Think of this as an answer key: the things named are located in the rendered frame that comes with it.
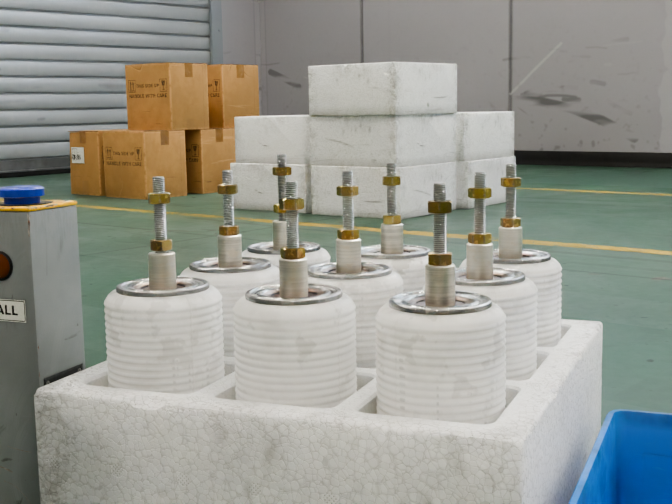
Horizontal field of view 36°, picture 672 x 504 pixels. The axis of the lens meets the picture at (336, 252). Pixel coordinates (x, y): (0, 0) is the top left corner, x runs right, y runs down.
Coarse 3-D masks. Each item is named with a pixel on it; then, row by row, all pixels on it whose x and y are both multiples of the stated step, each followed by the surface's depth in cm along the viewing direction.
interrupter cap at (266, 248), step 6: (252, 246) 106; (258, 246) 106; (264, 246) 107; (270, 246) 107; (306, 246) 106; (312, 246) 106; (318, 246) 105; (252, 252) 104; (258, 252) 103; (264, 252) 102; (270, 252) 102; (276, 252) 102; (306, 252) 103
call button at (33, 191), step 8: (0, 192) 92; (8, 192) 92; (16, 192) 91; (24, 192) 92; (32, 192) 92; (40, 192) 93; (8, 200) 92; (16, 200) 92; (24, 200) 92; (32, 200) 93
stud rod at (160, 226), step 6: (156, 180) 82; (162, 180) 83; (156, 186) 83; (162, 186) 83; (156, 192) 83; (162, 192) 83; (156, 204) 83; (162, 204) 83; (156, 210) 83; (162, 210) 83; (156, 216) 83; (162, 216) 83; (156, 222) 83; (162, 222) 83; (156, 228) 83; (162, 228) 83; (156, 234) 83; (162, 234) 83; (156, 252) 84; (162, 252) 83
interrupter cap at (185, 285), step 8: (136, 280) 86; (144, 280) 87; (176, 280) 86; (184, 280) 86; (192, 280) 86; (200, 280) 86; (120, 288) 82; (128, 288) 83; (136, 288) 83; (144, 288) 84; (176, 288) 84; (184, 288) 82; (192, 288) 82; (200, 288) 82; (136, 296) 81; (144, 296) 80; (152, 296) 80; (160, 296) 80; (168, 296) 81
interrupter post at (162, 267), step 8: (152, 256) 83; (160, 256) 83; (168, 256) 83; (152, 264) 83; (160, 264) 83; (168, 264) 83; (152, 272) 83; (160, 272) 83; (168, 272) 83; (152, 280) 83; (160, 280) 83; (168, 280) 83; (152, 288) 83; (160, 288) 83; (168, 288) 83
